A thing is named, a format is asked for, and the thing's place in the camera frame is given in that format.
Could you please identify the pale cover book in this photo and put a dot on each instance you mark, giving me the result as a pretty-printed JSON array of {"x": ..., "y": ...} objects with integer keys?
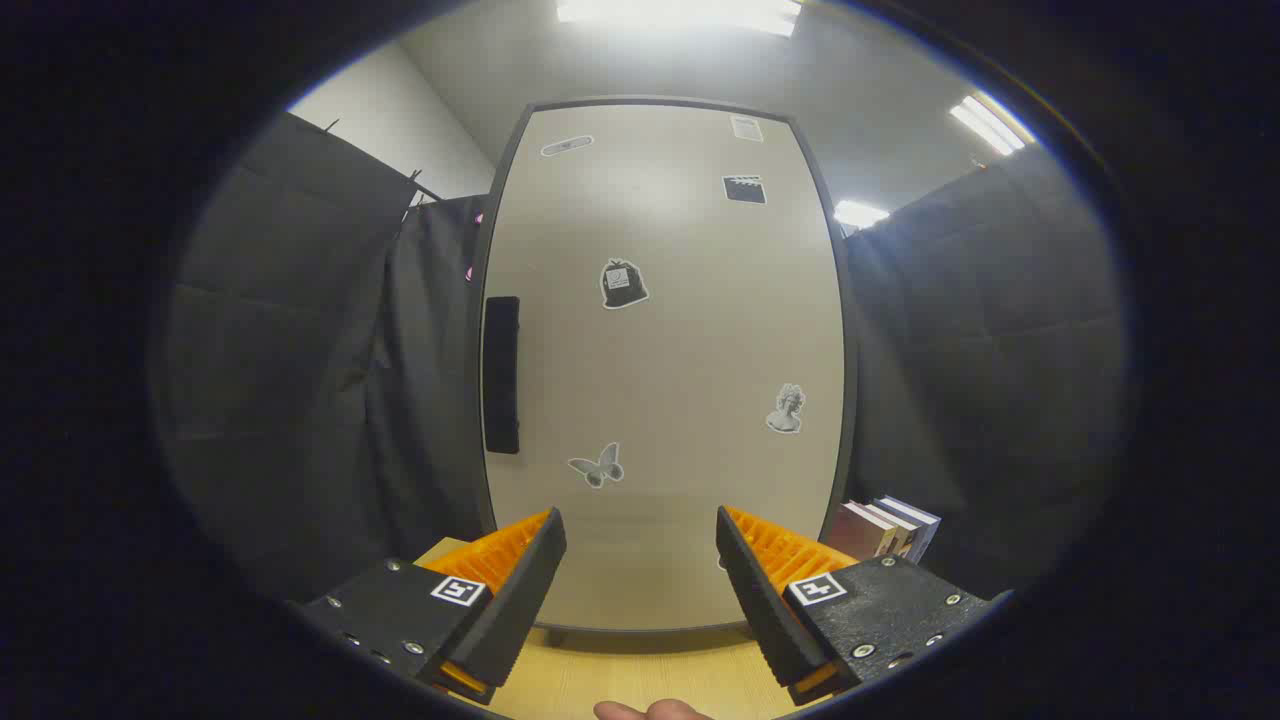
[{"x": 898, "y": 528}]

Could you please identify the blue grey cover book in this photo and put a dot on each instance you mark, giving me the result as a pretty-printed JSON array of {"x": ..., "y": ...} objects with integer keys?
[{"x": 922, "y": 525}]

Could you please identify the ceiling light panel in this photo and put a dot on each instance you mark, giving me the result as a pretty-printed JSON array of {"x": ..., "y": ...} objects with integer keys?
[
  {"x": 680, "y": 15},
  {"x": 860, "y": 213},
  {"x": 990, "y": 122}
]

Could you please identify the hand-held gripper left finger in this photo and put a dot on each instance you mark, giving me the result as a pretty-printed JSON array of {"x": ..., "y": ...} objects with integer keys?
[{"x": 515, "y": 610}]

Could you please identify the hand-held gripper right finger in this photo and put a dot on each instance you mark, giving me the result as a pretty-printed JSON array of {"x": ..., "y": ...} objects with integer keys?
[{"x": 765, "y": 610}]

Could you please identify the grey cabinet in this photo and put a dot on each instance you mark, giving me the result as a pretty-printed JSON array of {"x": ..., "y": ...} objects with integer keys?
[{"x": 850, "y": 400}]

